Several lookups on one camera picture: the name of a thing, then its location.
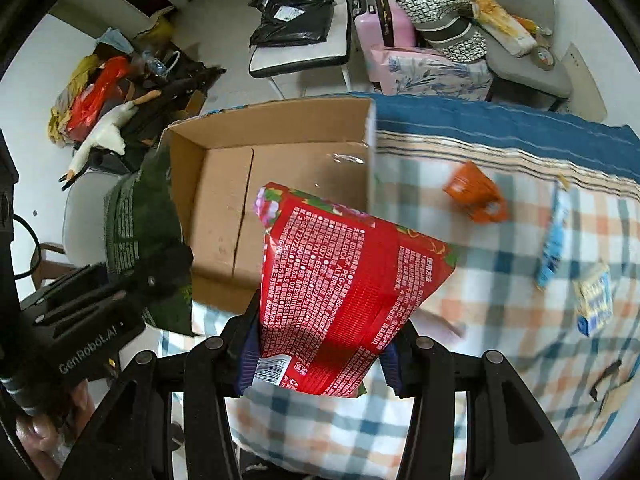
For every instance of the green snack bag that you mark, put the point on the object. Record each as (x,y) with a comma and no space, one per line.
(140,217)

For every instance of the white board against wall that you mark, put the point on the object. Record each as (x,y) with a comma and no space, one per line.
(585,101)

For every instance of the black plastic bag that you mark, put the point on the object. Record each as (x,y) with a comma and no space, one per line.
(292,23)

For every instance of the white leather chair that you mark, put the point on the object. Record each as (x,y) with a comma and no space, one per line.
(270,62)

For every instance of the black white patterned bag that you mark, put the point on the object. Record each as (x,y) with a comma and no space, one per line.
(447,26)

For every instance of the pink suitcase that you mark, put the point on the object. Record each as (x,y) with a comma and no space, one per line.
(381,23)

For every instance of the floral pink fabric bag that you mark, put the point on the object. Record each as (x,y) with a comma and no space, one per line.
(425,72)

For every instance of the red snack bag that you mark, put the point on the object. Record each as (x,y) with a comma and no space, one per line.
(337,286)

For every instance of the open cardboard box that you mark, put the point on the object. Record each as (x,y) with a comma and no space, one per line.
(229,170)

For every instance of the orange snack bag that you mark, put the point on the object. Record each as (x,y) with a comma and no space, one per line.
(477,195)

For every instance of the yellow white snack bag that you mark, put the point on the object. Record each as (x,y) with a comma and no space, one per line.
(508,31)

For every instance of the red plastic bag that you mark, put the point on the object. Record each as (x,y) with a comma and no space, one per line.
(86,107)

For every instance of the tape roll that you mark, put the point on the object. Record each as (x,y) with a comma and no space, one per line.
(542,57)

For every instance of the grey fabric chair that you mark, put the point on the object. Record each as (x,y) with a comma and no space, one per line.
(538,17)

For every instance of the white goose plush toy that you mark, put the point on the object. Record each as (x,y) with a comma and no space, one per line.
(105,135)

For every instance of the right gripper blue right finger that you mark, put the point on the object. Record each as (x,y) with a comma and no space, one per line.
(399,361)

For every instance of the small brown cardboard piece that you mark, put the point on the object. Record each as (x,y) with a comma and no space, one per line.
(615,399)

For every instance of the light grey plastic chair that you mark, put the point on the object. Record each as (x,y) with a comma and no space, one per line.
(84,219)

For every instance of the plaid checkered quilt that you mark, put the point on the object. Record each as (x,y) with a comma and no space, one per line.
(492,295)

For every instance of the person's left hand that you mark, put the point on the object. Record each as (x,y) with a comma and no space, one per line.
(39,436)

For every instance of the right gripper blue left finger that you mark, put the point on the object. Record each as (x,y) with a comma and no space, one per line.
(241,350)

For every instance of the yellow blue milk carton box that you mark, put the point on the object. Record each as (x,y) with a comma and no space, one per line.
(594,301)

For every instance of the long blue snack packet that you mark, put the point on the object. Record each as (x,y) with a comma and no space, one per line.
(552,248)

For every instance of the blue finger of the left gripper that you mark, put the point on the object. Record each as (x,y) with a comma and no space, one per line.
(149,279)

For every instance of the yellow cloth pile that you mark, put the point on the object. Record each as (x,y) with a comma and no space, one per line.
(60,111)

